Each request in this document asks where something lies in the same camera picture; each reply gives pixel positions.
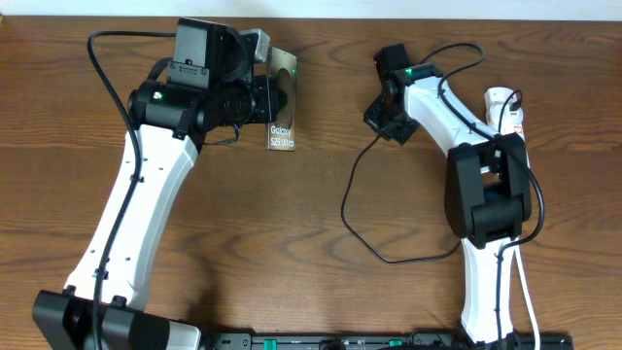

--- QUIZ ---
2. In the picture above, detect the white power strip cord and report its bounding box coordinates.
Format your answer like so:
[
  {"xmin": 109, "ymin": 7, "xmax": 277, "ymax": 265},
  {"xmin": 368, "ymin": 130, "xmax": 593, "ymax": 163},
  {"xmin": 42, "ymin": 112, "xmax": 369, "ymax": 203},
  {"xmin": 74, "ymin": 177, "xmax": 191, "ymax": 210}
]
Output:
[{"xmin": 513, "ymin": 242, "xmax": 541, "ymax": 350}]

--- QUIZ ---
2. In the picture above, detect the black USB charging cable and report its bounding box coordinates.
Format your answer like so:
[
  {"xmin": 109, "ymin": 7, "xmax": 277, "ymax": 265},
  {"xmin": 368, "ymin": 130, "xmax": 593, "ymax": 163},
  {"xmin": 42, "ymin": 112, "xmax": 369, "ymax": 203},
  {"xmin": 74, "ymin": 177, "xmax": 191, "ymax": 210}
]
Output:
[{"xmin": 339, "ymin": 88, "xmax": 524, "ymax": 266}]

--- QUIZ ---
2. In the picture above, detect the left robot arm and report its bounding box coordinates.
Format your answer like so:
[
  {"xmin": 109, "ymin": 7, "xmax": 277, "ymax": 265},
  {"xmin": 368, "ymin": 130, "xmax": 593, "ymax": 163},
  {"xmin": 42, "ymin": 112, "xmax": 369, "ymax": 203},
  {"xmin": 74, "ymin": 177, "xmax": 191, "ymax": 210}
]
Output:
[{"xmin": 32, "ymin": 17, "xmax": 297, "ymax": 349}]

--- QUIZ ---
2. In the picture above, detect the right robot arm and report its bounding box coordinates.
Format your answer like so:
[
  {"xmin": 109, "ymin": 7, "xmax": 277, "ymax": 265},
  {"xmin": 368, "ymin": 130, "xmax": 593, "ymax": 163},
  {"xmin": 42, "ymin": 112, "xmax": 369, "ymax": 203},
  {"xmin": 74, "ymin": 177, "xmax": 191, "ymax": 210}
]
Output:
[{"xmin": 363, "ymin": 44, "xmax": 533, "ymax": 349}]

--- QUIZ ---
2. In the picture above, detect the black camera cable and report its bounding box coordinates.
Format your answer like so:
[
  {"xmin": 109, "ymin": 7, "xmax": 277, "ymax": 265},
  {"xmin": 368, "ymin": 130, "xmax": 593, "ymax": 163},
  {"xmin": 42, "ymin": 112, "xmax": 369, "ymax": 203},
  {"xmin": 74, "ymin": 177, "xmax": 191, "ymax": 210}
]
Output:
[
  {"xmin": 86, "ymin": 30, "xmax": 177, "ymax": 350},
  {"xmin": 420, "ymin": 42, "xmax": 546, "ymax": 350}
]

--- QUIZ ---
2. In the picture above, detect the black right camera cable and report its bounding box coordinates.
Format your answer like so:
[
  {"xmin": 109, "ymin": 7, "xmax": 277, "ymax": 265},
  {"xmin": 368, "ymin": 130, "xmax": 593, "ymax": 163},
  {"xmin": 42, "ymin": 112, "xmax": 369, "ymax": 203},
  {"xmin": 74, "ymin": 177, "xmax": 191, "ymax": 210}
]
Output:
[{"xmin": 420, "ymin": 42, "xmax": 546, "ymax": 350}]

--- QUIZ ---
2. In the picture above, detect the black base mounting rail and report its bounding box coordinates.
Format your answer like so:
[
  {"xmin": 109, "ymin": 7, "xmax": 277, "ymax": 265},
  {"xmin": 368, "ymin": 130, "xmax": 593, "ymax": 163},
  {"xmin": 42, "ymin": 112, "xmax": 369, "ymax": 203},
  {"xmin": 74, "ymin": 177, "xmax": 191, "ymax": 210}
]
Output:
[{"xmin": 208, "ymin": 332, "xmax": 574, "ymax": 350}]

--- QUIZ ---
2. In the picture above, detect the white power strip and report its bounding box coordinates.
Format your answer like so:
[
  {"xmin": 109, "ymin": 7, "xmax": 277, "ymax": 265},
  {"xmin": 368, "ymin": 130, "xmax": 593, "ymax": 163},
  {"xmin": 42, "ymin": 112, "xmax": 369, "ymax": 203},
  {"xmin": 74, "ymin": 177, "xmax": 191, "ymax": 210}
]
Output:
[{"xmin": 482, "ymin": 87, "xmax": 526, "ymax": 136}]

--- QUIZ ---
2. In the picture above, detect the white USB charger plug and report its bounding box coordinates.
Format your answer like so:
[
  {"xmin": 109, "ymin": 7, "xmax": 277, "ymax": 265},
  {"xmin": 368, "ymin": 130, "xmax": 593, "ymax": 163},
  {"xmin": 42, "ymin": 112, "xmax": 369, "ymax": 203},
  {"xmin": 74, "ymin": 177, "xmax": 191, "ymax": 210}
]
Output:
[{"xmin": 483, "ymin": 87, "xmax": 525, "ymax": 130}]

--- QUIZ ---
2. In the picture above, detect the Galaxy S25 Ultra smartphone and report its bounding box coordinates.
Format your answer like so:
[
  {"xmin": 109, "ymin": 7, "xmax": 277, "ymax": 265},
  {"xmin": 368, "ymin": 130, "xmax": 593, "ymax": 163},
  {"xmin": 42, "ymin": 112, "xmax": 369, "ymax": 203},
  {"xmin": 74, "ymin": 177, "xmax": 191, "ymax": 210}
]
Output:
[{"xmin": 265, "ymin": 47, "xmax": 297, "ymax": 152}]

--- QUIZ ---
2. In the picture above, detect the black left camera cable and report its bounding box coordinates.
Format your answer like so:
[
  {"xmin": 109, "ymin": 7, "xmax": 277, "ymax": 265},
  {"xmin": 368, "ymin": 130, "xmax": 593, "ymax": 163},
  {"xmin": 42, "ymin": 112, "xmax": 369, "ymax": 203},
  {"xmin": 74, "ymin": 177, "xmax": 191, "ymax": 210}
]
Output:
[{"xmin": 86, "ymin": 30, "xmax": 177, "ymax": 350}]

